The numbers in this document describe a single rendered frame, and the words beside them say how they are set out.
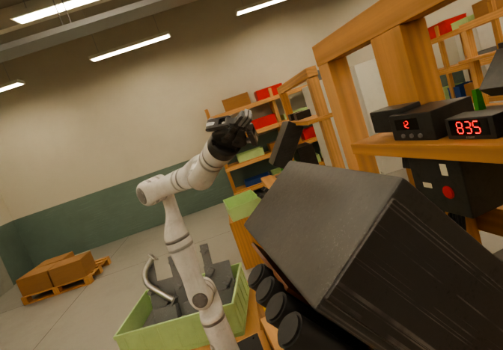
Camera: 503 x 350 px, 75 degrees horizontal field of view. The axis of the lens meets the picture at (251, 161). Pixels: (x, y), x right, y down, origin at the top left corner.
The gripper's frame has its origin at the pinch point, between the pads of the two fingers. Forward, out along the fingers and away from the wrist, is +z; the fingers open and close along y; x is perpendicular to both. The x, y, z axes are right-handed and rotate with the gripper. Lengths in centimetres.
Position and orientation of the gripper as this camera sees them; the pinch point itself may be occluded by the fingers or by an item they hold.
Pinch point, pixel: (245, 117)
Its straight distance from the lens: 67.3
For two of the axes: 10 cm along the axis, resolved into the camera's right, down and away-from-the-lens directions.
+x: 1.0, -8.9, 4.5
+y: -9.1, -2.6, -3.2
